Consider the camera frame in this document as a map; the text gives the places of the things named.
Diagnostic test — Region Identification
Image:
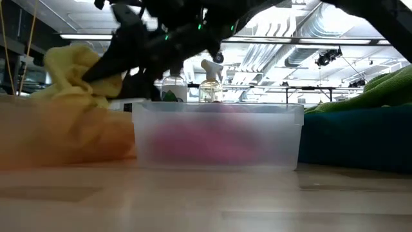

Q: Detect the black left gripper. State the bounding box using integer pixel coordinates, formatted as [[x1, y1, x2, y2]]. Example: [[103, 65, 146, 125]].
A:
[[81, 5, 182, 102]]

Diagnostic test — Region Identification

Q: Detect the yellow microfiber towel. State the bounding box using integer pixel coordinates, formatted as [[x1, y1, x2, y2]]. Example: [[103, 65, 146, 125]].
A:
[[30, 44, 124, 111]]

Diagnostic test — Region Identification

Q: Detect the pink microfiber towel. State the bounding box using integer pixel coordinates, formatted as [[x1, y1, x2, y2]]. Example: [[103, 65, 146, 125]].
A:
[[149, 115, 270, 166]]

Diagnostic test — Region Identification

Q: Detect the green microfiber towel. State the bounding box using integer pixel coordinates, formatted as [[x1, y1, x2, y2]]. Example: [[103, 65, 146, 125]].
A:
[[303, 64, 412, 115]]

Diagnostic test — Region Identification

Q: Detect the long ceiling light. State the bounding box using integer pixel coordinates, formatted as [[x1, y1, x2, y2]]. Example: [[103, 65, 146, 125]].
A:
[[297, 38, 373, 45], [59, 33, 114, 41]]

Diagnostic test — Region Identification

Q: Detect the clear plastic basket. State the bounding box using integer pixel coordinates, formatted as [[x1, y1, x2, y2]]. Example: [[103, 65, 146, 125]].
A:
[[131, 101, 305, 171]]

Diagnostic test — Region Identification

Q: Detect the white trigger spray bottle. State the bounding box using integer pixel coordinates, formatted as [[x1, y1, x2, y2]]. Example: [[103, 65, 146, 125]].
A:
[[198, 59, 225, 104]]

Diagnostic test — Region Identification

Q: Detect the orange translucent plastic basket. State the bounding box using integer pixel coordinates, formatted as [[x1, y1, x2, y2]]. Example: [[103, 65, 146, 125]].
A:
[[0, 94, 137, 171]]

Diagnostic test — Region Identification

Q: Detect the black ceiling spotlight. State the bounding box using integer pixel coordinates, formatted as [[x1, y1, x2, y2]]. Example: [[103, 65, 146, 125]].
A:
[[315, 47, 344, 68], [348, 78, 368, 89]]

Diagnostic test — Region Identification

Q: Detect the blue plastic basket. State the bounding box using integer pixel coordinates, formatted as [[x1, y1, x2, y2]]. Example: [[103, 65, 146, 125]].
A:
[[297, 104, 412, 175]]

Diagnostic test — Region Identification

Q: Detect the yellow cable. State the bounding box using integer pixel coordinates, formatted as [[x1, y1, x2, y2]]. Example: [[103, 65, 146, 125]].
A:
[[0, 0, 39, 96]]

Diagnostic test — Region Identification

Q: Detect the black frame table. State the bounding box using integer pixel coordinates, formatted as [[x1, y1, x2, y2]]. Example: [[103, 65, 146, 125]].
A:
[[221, 84, 365, 104]]

